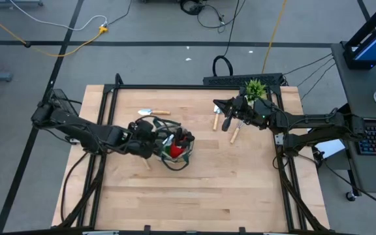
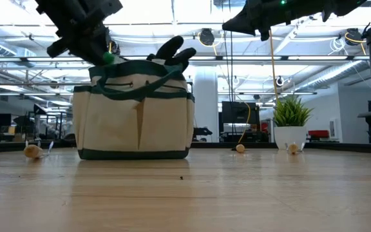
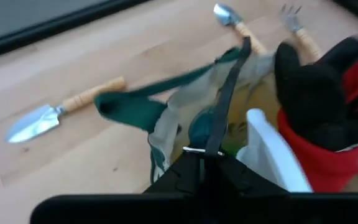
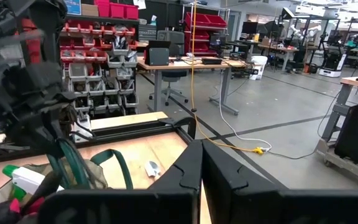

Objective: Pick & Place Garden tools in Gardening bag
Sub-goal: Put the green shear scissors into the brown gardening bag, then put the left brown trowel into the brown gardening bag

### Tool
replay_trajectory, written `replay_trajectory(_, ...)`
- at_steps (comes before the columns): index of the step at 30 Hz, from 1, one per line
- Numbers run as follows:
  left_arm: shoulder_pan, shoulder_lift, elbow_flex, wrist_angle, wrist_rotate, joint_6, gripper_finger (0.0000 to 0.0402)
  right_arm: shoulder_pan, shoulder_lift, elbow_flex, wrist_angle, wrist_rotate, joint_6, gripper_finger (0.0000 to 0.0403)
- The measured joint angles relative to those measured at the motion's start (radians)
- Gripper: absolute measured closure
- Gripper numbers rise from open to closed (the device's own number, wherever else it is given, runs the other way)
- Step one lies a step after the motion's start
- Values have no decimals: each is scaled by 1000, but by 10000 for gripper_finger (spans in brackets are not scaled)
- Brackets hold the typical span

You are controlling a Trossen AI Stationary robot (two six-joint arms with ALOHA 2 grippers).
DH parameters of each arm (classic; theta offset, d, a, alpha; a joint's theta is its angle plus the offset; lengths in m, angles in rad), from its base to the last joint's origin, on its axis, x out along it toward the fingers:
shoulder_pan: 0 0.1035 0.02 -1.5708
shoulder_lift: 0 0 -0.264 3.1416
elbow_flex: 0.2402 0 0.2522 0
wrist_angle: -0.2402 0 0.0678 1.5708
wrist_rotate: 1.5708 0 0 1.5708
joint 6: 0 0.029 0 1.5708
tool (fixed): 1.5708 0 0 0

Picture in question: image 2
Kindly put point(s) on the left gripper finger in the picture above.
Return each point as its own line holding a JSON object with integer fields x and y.
{"x": 60, "y": 48}
{"x": 90, "y": 48}

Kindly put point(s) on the red black garden glove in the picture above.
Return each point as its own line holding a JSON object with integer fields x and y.
{"x": 172, "y": 48}

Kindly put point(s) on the cream green canvas gardening bag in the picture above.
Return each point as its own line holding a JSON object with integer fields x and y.
{"x": 114, "y": 122}

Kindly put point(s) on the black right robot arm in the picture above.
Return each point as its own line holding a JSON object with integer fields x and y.
{"x": 343, "y": 6}

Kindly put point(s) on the long ceiling light strip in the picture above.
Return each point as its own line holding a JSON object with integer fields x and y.
{"x": 253, "y": 58}

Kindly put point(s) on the small black ceiling reel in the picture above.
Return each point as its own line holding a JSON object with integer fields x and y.
{"x": 279, "y": 81}

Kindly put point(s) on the white round pillar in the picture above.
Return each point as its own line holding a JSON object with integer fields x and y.
{"x": 206, "y": 103}

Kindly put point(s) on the green plant in white pot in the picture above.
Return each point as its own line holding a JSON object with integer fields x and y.
{"x": 290, "y": 135}

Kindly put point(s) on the red seat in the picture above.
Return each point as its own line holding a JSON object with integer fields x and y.
{"x": 318, "y": 134}

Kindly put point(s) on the black aluminium table frame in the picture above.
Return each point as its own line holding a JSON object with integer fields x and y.
{"x": 349, "y": 147}

